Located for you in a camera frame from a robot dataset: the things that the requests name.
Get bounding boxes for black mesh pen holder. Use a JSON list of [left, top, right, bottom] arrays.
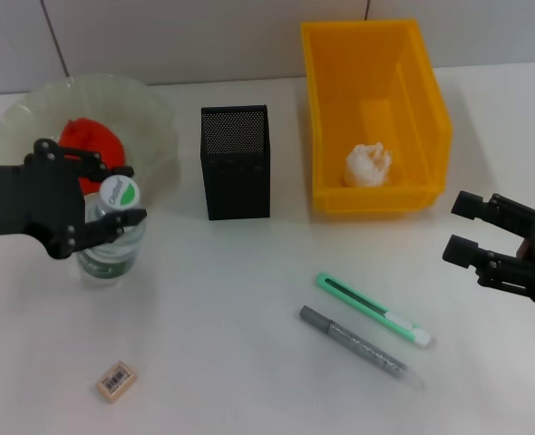
[[199, 104, 272, 222]]

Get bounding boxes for clear water bottle green label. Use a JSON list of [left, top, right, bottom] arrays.
[[75, 174, 149, 291]]

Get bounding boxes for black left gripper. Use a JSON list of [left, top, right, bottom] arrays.
[[0, 138, 149, 262]]

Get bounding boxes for beige eraser with barcode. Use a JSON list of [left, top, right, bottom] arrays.
[[94, 360, 140, 402]]

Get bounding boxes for mint green utility knife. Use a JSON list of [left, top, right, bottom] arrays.
[[316, 271, 433, 350]]

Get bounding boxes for white paper ball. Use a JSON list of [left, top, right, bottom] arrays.
[[342, 140, 394, 188]]

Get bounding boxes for translucent glass fruit plate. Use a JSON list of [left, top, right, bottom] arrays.
[[0, 74, 181, 214]]

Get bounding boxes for grey marker pen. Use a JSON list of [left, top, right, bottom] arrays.
[[298, 304, 426, 391]]

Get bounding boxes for yellow plastic storage bin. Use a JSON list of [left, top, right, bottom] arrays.
[[299, 17, 454, 222]]

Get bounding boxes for red-orange fruit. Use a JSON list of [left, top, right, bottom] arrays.
[[57, 117, 127, 196]]

